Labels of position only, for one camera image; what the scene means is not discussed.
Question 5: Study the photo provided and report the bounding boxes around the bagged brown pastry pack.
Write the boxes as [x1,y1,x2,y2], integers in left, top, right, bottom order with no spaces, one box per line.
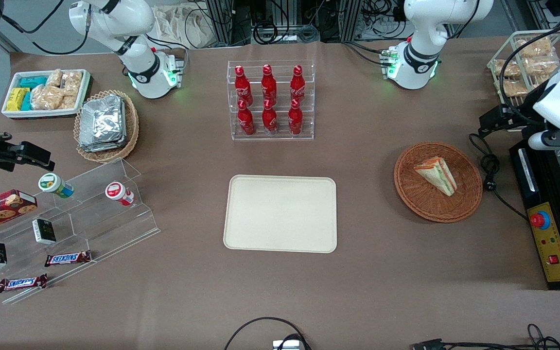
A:
[493,59,521,78]
[495,80,528,97]
[523,57,560,76]
[516,38,553,58]

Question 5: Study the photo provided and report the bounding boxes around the black looped cable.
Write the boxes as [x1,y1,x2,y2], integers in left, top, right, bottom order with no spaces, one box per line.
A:
[224,317,312,350]

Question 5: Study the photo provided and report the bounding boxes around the red lidded cup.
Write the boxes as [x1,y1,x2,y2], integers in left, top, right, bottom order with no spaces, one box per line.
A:
[105,181,135,206]

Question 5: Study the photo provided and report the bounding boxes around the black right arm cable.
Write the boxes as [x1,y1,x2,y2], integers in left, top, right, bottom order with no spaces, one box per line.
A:
[0,0,91,55]

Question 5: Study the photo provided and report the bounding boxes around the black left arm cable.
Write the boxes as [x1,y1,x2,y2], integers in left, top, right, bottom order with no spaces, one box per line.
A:
[499,19,560,128]

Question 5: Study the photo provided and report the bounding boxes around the black machine yellow panel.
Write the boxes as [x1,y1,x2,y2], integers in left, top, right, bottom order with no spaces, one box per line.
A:
[509,134,560,291]

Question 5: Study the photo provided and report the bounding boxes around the round brown wicker basket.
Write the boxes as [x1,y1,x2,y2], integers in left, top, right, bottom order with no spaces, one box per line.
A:
[394,141,483,224]

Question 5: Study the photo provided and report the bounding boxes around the silver foil pouch stack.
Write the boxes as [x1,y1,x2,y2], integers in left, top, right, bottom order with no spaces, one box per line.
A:
[79,95,127,153]

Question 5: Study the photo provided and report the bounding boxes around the white rectangular snack bin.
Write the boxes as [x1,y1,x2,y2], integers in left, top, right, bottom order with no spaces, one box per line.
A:
[1,69,92,120]

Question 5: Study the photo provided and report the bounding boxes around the green lidded cup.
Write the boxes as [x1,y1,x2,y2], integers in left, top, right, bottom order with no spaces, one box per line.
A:
[38,173,74,199]

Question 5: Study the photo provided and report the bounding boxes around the yellow snack pack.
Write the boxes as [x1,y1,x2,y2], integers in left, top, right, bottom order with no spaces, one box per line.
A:
[6,87,30,111]

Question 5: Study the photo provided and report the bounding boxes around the white wire rack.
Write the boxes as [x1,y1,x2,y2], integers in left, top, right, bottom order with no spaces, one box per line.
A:
[487,30,560,133]

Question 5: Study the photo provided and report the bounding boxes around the clear acrylic stepped stand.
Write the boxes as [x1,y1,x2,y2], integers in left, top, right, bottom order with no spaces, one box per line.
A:
[0,157,161,305]

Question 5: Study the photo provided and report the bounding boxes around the red cola bottle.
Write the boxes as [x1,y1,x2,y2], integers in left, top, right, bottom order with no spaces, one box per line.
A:
[235,66,253,105]
[290,65,306,102]
[262,99,278,135]
[288,99,303,136]
[237,100,255,136]
[261,64,277,103]

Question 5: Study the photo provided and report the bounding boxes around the oval light wicker basket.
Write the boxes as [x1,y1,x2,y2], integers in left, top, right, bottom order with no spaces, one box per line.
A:
[73,89,140,163]

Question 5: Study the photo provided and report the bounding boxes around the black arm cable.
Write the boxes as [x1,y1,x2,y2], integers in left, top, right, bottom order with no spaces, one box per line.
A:
[0,0,91,55]
[499,19,560,128]

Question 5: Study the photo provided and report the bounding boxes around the black power cable with plug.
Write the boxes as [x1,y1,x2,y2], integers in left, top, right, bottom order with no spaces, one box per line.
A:
[469,133,528,222]

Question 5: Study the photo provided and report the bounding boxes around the coiled grey background cable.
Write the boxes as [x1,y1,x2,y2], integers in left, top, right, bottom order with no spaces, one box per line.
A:
[253,19,320,45]

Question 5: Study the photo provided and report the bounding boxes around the clear acrylic bottle rack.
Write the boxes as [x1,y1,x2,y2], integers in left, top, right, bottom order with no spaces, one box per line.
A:
[227,60,315,141]

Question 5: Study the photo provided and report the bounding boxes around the black cable with connector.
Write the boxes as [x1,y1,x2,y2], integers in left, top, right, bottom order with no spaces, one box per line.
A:
[411,323,560,350]

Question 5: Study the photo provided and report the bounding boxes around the beige rectangular tray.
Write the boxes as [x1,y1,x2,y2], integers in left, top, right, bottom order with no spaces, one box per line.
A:
[223,175,338,254]

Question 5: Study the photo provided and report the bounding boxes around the red emergency stop button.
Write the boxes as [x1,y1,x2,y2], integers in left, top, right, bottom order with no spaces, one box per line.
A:
[530,211,551,230]

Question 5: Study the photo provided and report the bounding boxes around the triangle sandwich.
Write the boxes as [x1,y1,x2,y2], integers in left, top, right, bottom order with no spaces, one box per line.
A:
[414,156,457,197]

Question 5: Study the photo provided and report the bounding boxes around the brown Snickers bar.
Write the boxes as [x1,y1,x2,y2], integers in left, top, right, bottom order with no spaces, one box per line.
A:
[0,274,48,293]
[44,250,92,267]

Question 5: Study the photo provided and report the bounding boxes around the white cloth bag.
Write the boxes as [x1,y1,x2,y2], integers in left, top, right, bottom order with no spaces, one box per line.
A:
[153,4,215,49]

